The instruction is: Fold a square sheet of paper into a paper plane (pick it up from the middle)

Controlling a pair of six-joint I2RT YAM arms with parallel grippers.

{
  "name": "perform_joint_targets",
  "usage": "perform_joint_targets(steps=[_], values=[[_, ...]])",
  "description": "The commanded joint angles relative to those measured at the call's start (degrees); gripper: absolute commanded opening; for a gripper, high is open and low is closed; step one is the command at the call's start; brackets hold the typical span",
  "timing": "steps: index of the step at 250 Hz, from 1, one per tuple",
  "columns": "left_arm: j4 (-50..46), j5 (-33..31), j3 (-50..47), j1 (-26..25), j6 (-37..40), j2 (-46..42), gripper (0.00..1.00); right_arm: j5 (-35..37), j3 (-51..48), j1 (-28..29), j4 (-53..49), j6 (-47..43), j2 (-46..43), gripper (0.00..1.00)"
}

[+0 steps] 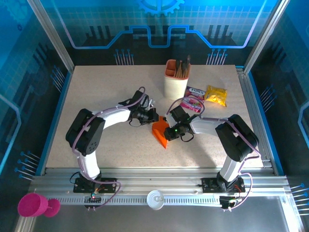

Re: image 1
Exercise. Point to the beige utensil holder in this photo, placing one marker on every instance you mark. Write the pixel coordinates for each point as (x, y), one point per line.
(173, 87)

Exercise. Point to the small circuit board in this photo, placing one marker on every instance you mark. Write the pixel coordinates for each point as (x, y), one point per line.
(227, 201)
(93, 198)

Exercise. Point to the aluminium frame post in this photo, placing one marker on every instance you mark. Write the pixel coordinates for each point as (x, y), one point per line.
(48, 31)
(265, 33)

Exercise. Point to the aluminium side rail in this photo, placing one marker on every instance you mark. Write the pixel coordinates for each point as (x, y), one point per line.
(251, 108)

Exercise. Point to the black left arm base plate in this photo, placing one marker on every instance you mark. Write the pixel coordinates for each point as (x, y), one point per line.
(108, 184)

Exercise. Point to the pink plastic goblet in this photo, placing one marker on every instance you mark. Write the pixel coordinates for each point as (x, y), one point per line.
(31, 205)

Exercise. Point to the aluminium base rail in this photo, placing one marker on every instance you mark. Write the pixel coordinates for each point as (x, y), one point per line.
(157, 180)

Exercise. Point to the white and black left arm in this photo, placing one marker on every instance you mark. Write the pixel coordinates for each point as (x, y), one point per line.
(113, 119)

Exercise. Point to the purple candy bag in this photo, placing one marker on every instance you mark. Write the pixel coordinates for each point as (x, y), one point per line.
(194, 96)

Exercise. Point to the yellow snack bag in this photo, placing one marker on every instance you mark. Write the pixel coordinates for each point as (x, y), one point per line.
(216, 95)

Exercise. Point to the silver tin can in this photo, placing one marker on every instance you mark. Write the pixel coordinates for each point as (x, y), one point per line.
(155, 200)

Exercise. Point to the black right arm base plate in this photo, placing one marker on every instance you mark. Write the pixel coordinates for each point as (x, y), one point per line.
(210, 186)

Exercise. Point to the wooden utensil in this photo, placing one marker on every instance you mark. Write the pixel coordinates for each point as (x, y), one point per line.
(180, 73)

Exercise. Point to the tall black utensil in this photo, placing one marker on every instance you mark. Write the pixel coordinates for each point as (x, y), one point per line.
(187, 63)

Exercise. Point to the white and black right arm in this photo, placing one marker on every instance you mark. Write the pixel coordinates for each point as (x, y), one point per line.
(205, 125)

